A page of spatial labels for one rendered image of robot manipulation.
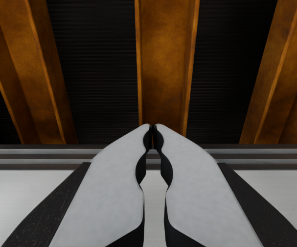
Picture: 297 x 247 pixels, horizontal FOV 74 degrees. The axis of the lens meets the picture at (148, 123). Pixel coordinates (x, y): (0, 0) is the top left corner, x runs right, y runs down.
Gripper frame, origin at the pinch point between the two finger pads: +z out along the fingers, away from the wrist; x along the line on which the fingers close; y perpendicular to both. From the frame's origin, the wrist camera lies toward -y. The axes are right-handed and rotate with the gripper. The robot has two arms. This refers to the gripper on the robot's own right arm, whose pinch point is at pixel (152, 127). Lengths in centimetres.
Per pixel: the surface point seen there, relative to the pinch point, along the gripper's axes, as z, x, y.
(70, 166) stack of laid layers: 6.3, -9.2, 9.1
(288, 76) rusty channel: 22.1, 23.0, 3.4
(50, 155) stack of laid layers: 7.6, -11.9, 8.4
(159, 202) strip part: 5.8, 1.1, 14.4
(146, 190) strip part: 5.8, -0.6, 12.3
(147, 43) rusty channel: 22.1, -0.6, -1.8
